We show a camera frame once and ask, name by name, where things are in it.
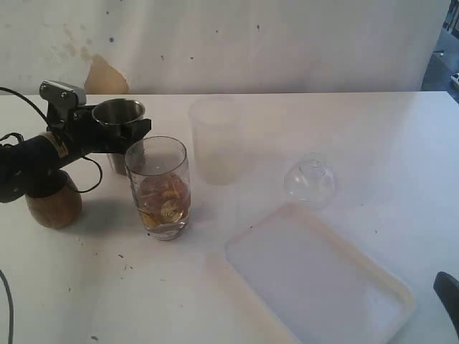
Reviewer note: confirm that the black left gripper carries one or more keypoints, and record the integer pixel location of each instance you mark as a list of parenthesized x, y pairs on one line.
[(81, 134)]

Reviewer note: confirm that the stainless steel cup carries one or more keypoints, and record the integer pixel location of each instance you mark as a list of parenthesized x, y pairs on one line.
[(111, 114)]

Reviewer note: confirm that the gold coins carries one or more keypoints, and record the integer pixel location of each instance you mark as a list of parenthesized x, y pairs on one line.
[(163, 205)]

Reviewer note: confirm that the brown wooden cup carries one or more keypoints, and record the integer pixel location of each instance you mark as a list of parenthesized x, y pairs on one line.
[(53, 201)]

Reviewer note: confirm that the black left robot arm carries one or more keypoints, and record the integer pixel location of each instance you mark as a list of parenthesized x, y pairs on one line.
[(23, 164)]

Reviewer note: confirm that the clear glass with amber liquid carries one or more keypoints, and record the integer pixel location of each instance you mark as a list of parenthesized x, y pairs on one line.
[(158, 170)]

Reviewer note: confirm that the clear dome strainer lid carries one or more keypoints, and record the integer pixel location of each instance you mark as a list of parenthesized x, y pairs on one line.
[(311, 180)]

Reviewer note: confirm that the frosted plastic cup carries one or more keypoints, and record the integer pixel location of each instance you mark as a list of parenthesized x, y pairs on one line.
[(216, 127)]

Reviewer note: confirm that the white plastic tray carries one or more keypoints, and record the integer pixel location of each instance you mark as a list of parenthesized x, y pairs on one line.
[(321, 287)]

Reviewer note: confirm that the dark right gripper tip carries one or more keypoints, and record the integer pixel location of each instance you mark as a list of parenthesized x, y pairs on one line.
[(446, 288)]

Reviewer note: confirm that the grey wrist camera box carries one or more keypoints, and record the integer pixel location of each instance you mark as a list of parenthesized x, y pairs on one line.
[(62, 95)]

